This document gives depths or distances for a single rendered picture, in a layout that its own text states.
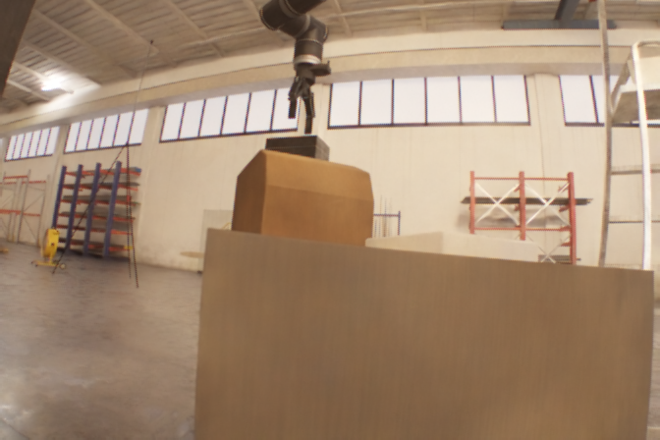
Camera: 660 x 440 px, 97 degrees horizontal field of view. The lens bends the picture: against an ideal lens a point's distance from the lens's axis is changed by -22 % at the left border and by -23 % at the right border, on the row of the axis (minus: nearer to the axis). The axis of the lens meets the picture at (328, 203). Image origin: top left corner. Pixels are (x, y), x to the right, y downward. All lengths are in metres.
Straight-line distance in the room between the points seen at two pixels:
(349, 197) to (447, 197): 9.29
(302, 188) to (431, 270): 0.70
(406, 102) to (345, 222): 10.45
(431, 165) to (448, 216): 1.50
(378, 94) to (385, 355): 11.44
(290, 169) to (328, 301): 0.76
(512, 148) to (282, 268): 10.59
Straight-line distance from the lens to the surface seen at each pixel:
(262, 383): 0.24
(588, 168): 11.16
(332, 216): 0.99
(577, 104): 11.87
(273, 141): 1.25
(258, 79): 12.54
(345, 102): 11.81
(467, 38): 11.46
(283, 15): 1.34
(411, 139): 10.79
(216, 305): 0.22
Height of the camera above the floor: 0.57
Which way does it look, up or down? 10 degrees up
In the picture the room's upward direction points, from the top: 4 degrees clockwise
